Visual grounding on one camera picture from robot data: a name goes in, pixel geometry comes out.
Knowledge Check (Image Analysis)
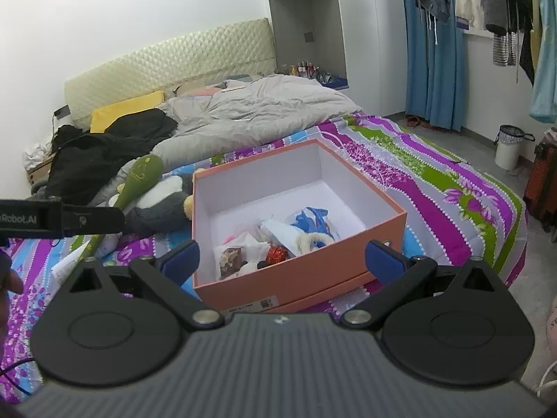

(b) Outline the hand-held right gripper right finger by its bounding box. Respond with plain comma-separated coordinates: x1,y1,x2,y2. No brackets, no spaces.
339,240,497,331

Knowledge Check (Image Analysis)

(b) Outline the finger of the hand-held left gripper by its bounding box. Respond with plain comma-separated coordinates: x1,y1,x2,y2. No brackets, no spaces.
65,204,126,238

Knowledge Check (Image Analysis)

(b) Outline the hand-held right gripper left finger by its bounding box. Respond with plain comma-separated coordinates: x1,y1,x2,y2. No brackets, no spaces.
65,239,226,331

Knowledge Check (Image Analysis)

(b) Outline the orange cardboard box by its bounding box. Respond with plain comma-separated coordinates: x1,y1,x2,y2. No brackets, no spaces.
191,138,408,314

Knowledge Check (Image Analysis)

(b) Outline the blue cartoon plastic packet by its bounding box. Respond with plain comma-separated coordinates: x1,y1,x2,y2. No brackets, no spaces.
289,207,336,238

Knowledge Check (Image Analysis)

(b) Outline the blue face mask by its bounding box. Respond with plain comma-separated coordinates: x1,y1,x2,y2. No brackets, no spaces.
259,218,305,255

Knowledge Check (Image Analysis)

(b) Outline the person's left hand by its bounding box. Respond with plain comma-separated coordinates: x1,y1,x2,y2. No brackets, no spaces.
0,253,24,349

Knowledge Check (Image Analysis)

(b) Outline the grey penguin plush toy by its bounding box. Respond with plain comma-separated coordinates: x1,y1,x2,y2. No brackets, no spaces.
104,169,207,237

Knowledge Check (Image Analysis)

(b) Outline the brown cardboard carton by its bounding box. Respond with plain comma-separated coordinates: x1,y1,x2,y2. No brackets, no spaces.
27,154,55,184

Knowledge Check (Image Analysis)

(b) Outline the white paper sheet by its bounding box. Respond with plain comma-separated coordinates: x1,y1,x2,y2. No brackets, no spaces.
52,244,94,281

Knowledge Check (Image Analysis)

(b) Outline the black jacket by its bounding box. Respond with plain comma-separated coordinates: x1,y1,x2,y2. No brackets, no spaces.
46,108,179,205

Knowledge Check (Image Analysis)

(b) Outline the green plush stick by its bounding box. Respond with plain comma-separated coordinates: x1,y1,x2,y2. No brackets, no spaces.
85,153,165,257

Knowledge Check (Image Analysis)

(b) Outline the crumpled white fabric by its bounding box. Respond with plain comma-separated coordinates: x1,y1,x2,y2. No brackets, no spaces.
23,141,55,168

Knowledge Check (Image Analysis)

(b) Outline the floral striped bed sheet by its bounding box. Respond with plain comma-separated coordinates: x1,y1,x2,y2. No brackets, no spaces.
0,112,529,403

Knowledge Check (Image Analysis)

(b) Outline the black bag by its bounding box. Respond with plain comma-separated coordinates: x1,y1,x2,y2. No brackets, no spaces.
51,124,88,153

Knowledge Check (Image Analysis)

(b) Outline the yellow pillow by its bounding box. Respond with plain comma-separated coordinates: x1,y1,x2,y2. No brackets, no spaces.
89,91,167,133

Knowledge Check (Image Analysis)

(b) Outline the pink pillow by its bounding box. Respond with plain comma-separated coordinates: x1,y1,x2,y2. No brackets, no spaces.
176,79,244,96

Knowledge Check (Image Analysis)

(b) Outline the grey duvet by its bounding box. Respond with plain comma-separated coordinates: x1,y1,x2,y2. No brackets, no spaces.
91,74,363,205

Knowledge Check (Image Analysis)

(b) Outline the white trash bin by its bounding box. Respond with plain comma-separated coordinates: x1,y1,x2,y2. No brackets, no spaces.
494,125,536,170

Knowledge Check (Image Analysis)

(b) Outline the brown suitcase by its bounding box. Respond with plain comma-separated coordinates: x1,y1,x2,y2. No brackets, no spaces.
522,128,557,242

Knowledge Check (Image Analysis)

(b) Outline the beige padded headboard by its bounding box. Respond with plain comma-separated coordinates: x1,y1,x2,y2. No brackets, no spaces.
64,17,276,129

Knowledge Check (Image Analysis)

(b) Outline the blue plastic tray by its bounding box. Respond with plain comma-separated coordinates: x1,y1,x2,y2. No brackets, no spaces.
315,69,349,88

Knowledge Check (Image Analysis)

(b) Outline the blue curtain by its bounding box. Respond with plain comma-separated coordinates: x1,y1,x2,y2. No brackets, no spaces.
400,0,468,131

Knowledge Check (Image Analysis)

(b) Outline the row of small bottles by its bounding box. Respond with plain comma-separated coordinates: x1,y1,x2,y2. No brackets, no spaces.
289,60,320,78

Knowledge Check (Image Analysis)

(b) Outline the hanging striped garment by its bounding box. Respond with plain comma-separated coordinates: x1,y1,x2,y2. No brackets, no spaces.
492,32,518,67

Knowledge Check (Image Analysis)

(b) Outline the hanging light blue garment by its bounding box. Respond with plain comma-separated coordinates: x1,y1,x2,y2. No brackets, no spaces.
528,0,557,123

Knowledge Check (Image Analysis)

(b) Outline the hanging grey coat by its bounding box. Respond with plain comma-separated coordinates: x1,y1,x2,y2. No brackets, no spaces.
481,0,512,36

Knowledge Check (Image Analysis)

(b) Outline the hanging black garment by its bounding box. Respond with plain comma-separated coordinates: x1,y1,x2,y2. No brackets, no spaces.
507,0,538,88

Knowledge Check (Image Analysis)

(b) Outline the black cable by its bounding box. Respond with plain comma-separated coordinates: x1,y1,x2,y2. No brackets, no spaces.
0,357,44,401

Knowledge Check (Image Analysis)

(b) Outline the white cable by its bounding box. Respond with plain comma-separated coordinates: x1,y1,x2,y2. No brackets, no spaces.
533,359,557,401

